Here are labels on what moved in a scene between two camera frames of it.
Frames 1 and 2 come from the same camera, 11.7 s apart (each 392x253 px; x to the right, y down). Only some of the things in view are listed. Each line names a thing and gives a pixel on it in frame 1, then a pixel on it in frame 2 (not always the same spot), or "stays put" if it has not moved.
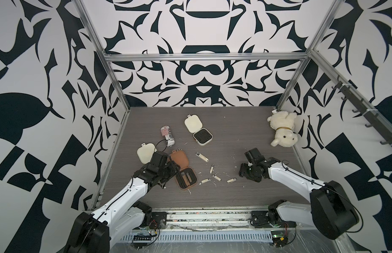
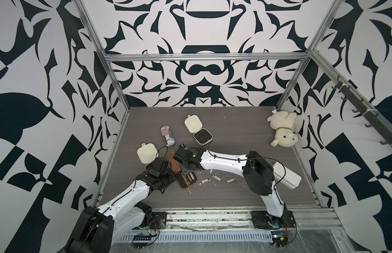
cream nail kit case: [193, 124] stays put
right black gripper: [242, 173] -> [183, 169]
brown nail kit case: [186, 178] stays put
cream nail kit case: [145, 152] stays put
